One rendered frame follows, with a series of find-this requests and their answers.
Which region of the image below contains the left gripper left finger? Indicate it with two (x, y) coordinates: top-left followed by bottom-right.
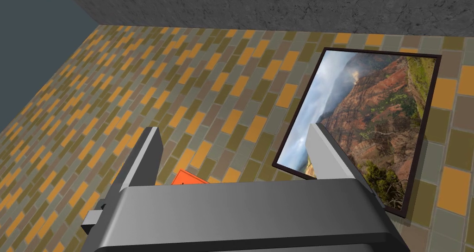
(119, 126), (164, 193)

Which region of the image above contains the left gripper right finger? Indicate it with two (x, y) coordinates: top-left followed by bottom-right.
(305, 122), (379, 200)

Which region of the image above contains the framed landscape picture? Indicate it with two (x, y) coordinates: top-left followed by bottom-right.
(272, 47), (442, 219)

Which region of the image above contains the orange flat object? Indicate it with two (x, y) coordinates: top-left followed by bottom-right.
(172, 169), (210, 186)

